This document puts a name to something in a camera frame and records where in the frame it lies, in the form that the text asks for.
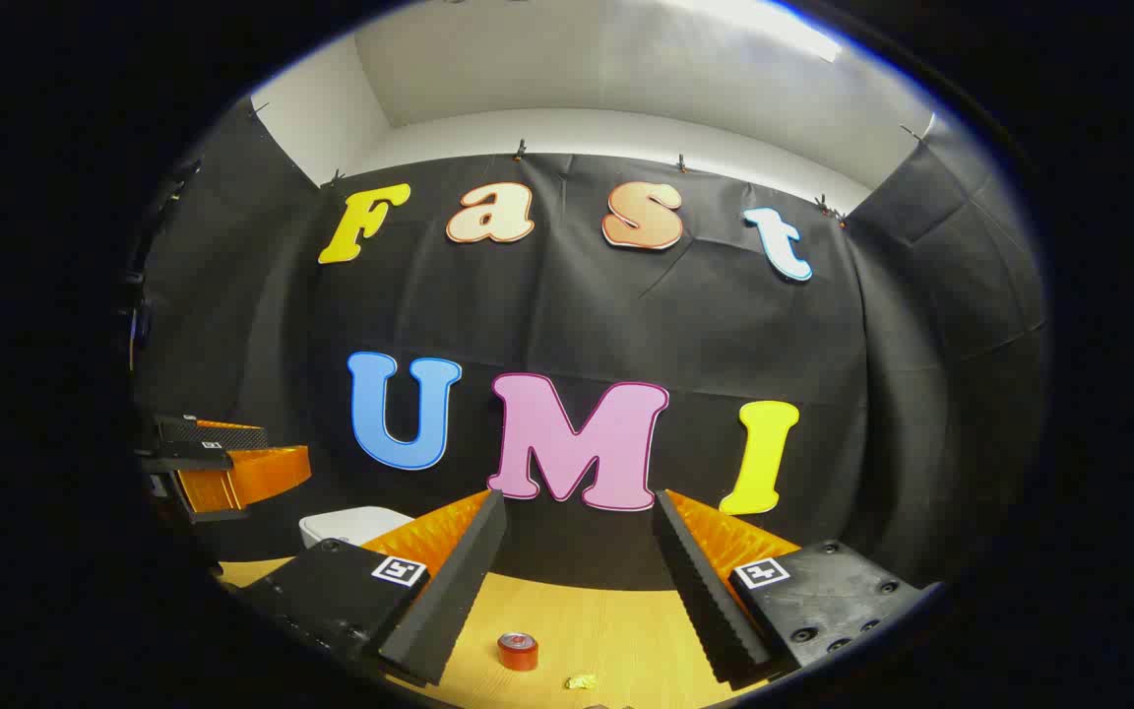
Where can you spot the yellow paper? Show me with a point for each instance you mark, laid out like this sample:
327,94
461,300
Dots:
582,681

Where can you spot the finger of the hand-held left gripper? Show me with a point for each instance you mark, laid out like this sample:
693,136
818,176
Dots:
252,478
203,438

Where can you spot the black backdrop cloth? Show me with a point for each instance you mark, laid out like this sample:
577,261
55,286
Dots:
567,315

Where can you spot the wooden desktop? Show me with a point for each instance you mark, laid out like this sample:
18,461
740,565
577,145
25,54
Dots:
577,620

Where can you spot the white desktop garbage bin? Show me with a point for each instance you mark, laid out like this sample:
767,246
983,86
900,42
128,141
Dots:
350,524

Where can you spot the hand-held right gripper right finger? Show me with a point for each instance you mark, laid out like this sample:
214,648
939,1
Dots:
710,591

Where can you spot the red pop can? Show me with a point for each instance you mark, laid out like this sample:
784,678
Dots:
518,653

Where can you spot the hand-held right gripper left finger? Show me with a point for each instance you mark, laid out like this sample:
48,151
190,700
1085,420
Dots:
449,591

